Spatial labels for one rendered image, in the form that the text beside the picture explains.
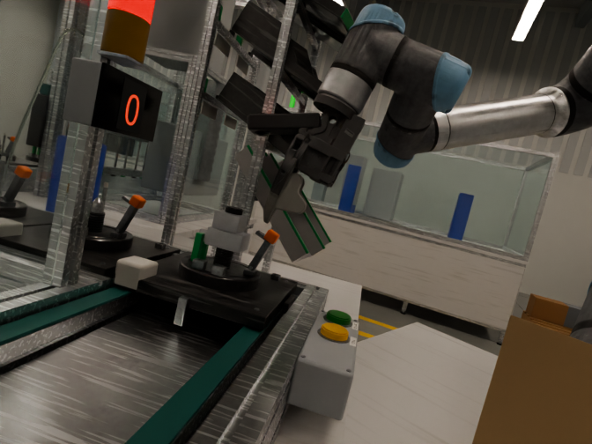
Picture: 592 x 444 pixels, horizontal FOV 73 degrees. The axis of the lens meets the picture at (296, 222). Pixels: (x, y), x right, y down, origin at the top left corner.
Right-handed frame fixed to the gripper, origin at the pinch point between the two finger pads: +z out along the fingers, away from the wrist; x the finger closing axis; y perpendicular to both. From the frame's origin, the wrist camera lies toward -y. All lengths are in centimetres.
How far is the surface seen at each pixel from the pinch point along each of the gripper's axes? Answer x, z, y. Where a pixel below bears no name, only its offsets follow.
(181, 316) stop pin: -8.5, 17.9, -2.3
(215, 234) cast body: 1.9, 7.3, -6.1
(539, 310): 479, -20, 295
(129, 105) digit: -16.0, -5.0, -18.4
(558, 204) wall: 771, -229, 379
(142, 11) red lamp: -17.0, -15.5, -21.6
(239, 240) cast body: 1.6, 6.2, -2.0
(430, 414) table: 0.8, 15.3, 37.5
